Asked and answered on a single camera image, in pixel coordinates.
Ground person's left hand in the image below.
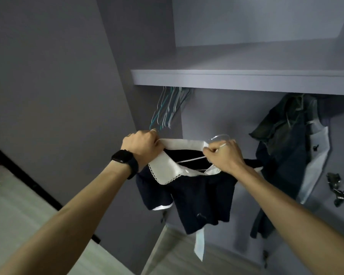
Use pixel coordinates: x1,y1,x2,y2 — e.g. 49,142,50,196
120,129,165,172

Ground person's right hand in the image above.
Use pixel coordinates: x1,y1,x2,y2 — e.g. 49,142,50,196
203,139,246,175

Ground white wire hanger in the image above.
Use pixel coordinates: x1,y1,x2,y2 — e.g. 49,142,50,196
176,134,230,173

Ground navy top with white collar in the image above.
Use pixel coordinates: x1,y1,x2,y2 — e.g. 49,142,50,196
136,138,264,262

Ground person's left forearm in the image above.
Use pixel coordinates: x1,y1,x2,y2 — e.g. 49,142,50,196
0,163,131,275

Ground person's right forearm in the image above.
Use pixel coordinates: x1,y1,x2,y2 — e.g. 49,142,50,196
232,164,344,275

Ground black smartwatch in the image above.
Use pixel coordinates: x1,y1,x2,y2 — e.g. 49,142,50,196
111,150,139,180

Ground dark green hanging garment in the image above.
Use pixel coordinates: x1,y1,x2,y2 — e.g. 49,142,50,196
249,94,307,146

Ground navy hanging jacket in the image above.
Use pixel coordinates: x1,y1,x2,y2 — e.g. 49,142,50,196
250,96,326,239

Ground grey wardrobe shelf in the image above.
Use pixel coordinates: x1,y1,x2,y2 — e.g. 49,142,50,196
130,40,344,96

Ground white hanging shirt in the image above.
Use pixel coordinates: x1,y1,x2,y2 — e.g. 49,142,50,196
299,119,331,205

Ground dark metal door hinge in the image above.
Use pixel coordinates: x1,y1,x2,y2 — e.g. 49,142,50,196
326,172,344,208

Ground bunch of empty wire hangers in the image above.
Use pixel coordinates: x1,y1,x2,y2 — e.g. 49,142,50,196
150,86,192,132

